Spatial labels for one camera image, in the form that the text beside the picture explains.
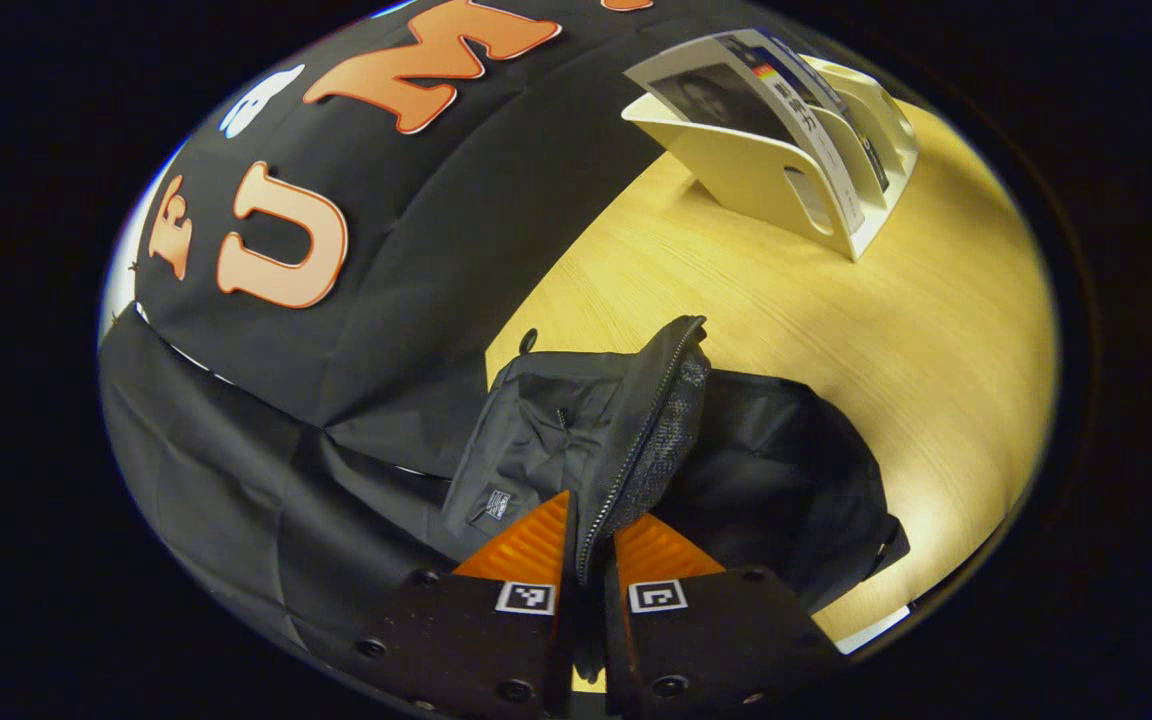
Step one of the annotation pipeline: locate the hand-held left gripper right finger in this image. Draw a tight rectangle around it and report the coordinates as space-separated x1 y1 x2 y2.
602 512 845 720

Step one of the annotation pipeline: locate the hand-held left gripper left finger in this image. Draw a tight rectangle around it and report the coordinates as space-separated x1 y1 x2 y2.
349 489 579 720

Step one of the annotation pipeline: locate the black schoolbag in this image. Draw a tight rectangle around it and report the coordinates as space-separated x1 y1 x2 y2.
439 314 912 691

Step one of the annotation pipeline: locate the cream plastic bookshelf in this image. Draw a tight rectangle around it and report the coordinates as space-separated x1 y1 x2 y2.
620 55 922 264

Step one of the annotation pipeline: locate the blue and white book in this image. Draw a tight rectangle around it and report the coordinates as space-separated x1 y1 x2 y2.
726 28 894 193

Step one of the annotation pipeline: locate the white portrait cover book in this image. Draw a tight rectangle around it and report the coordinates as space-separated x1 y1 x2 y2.
624 28 869 237

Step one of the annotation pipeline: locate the black backdrop cloth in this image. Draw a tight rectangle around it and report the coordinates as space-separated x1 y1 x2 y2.
99 305 497 651
131 0 767 476

